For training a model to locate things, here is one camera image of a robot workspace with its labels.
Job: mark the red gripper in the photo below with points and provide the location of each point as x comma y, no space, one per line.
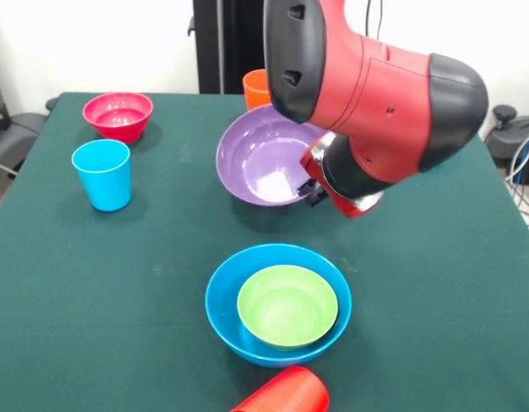
309,165

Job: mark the purple bowl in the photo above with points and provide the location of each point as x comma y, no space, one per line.
256,159

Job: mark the small green bowl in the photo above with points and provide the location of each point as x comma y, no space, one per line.
286,309

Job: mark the large blue bowl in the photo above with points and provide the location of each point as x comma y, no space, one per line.
221,300

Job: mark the red cup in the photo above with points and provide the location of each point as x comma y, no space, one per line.
290,390

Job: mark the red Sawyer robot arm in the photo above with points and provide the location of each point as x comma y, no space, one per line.
376,94

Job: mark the orange cup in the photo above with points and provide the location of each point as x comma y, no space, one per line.
256,90

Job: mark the black equipment base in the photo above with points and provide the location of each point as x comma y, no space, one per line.
20,129
511,137

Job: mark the small pinkish red bowl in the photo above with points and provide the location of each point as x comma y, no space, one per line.
118,116

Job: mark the blue cup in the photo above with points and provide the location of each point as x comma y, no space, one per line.
103,180

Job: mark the dark green tablecloth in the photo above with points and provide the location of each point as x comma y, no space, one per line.
118,309

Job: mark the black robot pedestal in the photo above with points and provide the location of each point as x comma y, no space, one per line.
230,43

